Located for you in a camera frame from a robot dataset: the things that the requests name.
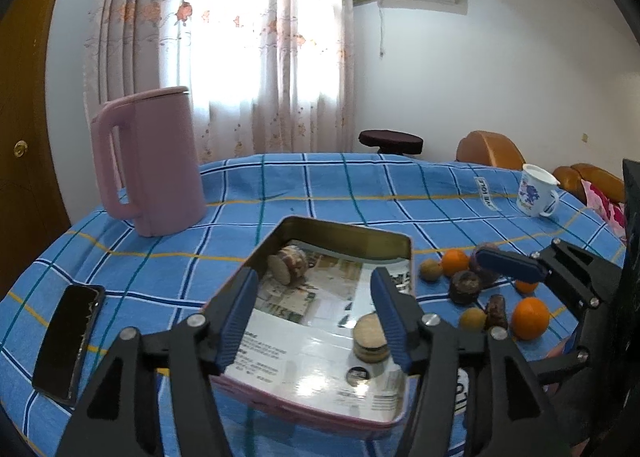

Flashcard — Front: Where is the large orange tangerine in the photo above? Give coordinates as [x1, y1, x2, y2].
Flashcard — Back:
[511, 297, 550, 341]

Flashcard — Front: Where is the pink metal tin box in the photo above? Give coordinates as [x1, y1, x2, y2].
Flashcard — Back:
[202, 214, 414, 433]

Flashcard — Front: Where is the black smartphone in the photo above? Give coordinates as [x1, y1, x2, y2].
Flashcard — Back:
[32, 284, 105, 406]

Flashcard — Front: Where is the pink electric kettle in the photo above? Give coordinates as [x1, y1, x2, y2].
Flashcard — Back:
[90, 86, 206, 237]

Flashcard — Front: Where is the orange leather armchair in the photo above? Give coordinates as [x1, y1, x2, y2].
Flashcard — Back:
[456, 131, 525, 171]

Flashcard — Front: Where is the printed paper liner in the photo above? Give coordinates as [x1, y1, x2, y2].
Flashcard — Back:
[224, 239, 411, 426]

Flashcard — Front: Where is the small brown longan fruit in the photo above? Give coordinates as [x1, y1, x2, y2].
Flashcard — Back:
[458, 307, 487, 333]

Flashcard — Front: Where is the purple passion fruit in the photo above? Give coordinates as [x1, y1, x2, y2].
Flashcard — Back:
[469, 243, 500, 288]

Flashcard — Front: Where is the orange leather sofa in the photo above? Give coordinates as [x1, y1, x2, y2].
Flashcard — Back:
[552, 163, 625, 203]

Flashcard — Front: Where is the dark brown date piece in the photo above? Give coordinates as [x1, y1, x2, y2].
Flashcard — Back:
[484, 295, 509, 331]

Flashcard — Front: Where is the pink floral cushion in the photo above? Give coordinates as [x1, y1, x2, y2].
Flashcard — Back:
[582, 180, 627, 243]

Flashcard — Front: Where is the dark round stool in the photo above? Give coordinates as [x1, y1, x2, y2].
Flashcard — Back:
[358, 130, 423, 156]

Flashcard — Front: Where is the floral sheer curtain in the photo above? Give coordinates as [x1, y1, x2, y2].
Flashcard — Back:
[84, 0, 355, 162]

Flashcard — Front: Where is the white floral mug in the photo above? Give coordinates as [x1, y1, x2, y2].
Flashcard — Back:
[516, 163, 560, 217]

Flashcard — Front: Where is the dark brown round fruit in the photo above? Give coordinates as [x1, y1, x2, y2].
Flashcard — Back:
[448, 271, 483, 305]

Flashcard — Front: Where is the small green-brown kiwi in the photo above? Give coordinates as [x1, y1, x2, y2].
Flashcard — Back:
[419, 259, 444, 283]

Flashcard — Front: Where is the wooden door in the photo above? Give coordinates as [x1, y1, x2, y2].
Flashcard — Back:
[1, 0, 70, 295]

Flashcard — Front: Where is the small orange tangerine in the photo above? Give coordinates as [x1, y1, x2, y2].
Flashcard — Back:
[440, 249, 470, 277]
[514, 281, 538, 295]

